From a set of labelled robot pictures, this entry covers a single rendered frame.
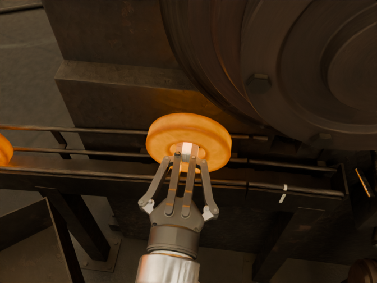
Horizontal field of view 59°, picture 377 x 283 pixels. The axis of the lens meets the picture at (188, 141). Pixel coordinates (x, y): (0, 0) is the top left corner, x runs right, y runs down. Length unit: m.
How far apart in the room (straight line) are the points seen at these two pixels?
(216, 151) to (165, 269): 0.22
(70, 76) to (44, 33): 1.75
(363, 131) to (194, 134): 0.25
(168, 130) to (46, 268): 0.41
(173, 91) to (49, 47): 1.73
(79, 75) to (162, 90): 0.17
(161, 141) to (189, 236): 0.18
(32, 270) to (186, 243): 0.42
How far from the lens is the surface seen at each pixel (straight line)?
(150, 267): 0.47
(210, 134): 0.54
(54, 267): 0.79
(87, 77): 0.68
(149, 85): 0.64
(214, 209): 0.52
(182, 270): 0.46
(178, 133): 0.55
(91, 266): 1.41
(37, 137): 1.81
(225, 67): 0.40
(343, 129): 0.43
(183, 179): 0.71
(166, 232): 0.48
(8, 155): 0.89
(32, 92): 2.04
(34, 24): 2.54
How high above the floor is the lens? 1.32
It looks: 54 degrees down
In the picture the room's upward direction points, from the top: straight up
